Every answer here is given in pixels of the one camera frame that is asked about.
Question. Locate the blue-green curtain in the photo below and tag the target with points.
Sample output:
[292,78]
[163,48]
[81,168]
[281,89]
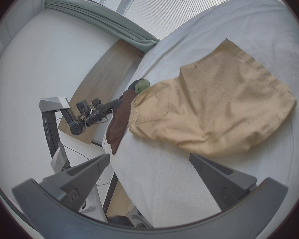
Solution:
[102,19]

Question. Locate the tan shorts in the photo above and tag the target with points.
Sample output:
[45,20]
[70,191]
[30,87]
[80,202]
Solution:
[214,103]

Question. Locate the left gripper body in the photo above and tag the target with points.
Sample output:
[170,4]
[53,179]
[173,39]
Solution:
[101,112]

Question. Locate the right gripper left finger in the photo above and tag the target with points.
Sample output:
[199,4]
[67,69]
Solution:
[72,183]

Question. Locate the dark brown garment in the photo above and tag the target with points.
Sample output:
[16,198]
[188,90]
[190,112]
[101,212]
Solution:
[119,118]

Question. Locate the window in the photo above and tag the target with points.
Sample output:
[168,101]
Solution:
[177,6]

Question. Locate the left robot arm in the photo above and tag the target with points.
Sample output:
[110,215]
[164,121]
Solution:
[52,103]

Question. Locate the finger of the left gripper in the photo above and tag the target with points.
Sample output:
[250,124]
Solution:
[115,104]

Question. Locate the bed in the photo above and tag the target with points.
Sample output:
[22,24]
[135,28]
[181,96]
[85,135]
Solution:
[164,183]

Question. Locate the green garment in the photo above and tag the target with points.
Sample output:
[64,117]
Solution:
[142,85]

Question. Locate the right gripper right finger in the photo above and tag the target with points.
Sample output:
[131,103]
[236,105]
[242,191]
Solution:
[226,183]

